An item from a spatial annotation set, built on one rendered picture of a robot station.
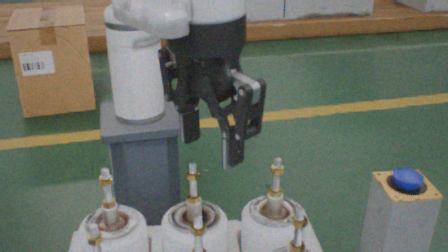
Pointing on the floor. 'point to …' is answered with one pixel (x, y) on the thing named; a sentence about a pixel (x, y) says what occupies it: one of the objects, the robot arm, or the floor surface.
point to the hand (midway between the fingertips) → (210, 142)
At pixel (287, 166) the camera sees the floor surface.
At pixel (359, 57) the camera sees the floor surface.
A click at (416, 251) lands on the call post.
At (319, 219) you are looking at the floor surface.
